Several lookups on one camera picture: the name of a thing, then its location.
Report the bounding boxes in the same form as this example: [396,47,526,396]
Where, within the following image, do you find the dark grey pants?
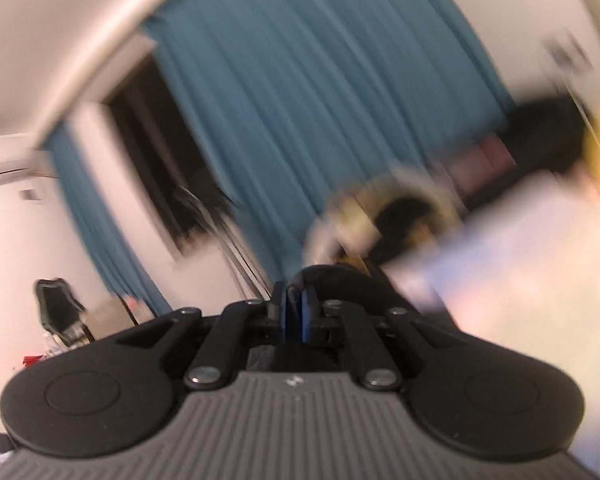
[247,265,446,374]

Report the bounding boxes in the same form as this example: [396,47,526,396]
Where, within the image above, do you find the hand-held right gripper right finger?
[300,282,463,391]

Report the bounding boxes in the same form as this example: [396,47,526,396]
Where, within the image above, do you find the pink cloth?
[449,135,517,187]

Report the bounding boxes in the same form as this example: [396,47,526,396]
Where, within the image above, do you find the white air conditioner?
[0,135,57,189]

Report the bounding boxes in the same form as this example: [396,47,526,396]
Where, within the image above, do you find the dark window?
[102,52,242,262]

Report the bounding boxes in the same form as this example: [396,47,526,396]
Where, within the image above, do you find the blue curtain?
[42,125,174,317]
[145,0,517,283]

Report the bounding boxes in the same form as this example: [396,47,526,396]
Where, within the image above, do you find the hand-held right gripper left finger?
[115,282,291,391]

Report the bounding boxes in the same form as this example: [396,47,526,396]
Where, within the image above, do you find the ornate vanity mirror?
[34,278,87,349]

